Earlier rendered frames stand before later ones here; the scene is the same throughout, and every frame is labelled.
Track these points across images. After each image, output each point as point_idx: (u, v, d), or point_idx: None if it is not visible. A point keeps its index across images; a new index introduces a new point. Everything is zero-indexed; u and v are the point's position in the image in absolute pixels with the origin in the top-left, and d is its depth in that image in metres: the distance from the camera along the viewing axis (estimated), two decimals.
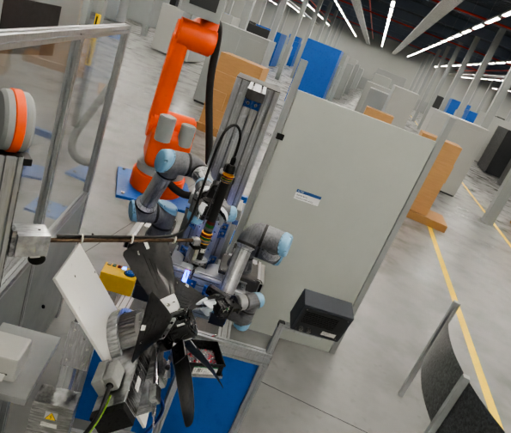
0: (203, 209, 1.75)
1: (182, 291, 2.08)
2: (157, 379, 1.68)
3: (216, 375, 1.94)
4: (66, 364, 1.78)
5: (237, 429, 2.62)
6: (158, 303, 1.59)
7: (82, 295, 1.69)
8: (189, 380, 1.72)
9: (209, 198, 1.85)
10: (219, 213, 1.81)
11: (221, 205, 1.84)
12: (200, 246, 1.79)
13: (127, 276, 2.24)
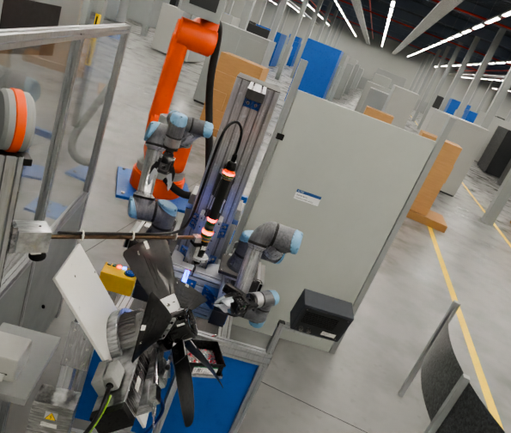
0: (150, 180, 2.24)
1: (182, 291, 2.08)
2: (157, 379, 1.68)
3: (216, 375, 1.94)
4: (66, 364, 1.78)
5: (237, 429, 2.62)
6: (158, 303, 1.59)
7: (82, 295, 1.69)
8: (189, 380, 1.72)
9: None
10: (167, 178, 2.25)
11: (170, 172, 2.22)
12: (201, 244, 1.78)
13: (127, 276, 2.24)
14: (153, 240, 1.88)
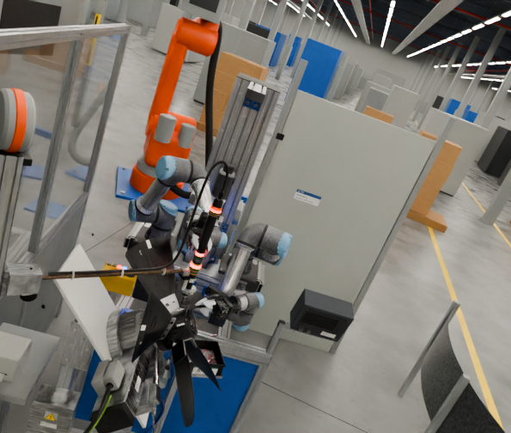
0: (197, 242, 1.81)
1: (200, 362, 2.01)
2: (157, 379, 1.68)
3: (192, 388, 1.63)
4: (66, 364, 1.78)
5: (237, 429, 2.62)
6: (169, 253, 1.89)
7: (82, 295, 1.69)
8: (161, 322, 1.64)
9: (197, 228, 1.90)
10: None
11: None
12: (189, 277, 1.84)
13: (127, 276, 2.24)
14: None
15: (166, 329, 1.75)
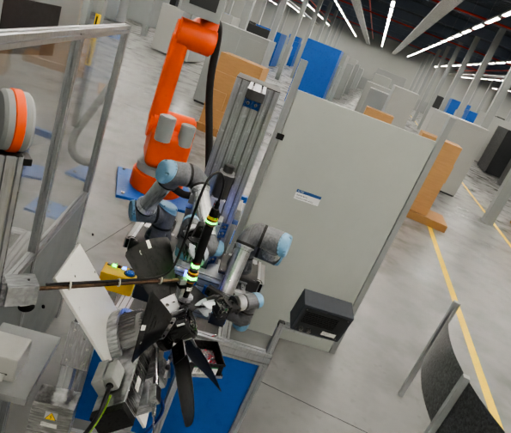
0: (194, 252, 1.82)
1: (200, 362, 2.01)
2: (157, 379, 1.68)
3: (192, 388, 1.63)
4: (66, 364, 1.78)
5: (237, 429, 2.62)
6: (169, 253, 1.89)
7: (82, 295, 1.69)
8: (161, 322, 1.64)
9: (194, 238, 1.92)
10: None
11: None
12: (186, 286, 1.85)
13: (127, 276, 2.24)
14: (195, 286, 2.17)
15: (166, 329, 1.75)
